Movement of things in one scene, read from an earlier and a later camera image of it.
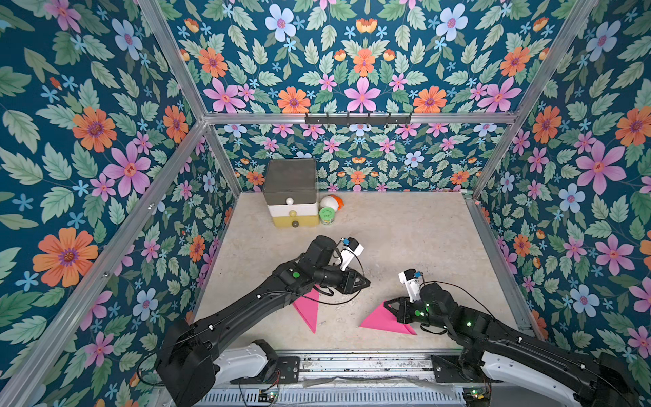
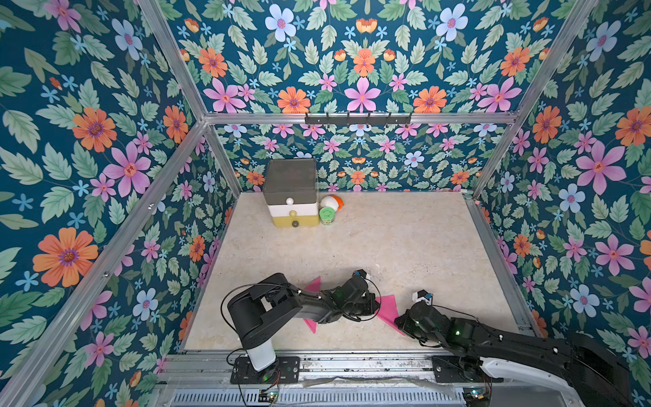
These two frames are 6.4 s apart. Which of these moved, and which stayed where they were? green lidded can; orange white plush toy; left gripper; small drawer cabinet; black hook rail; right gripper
Moved: left gripper; right gripper
Stayed: black hook rail; green lidded can; orange white plush toy; small drawer cabinet
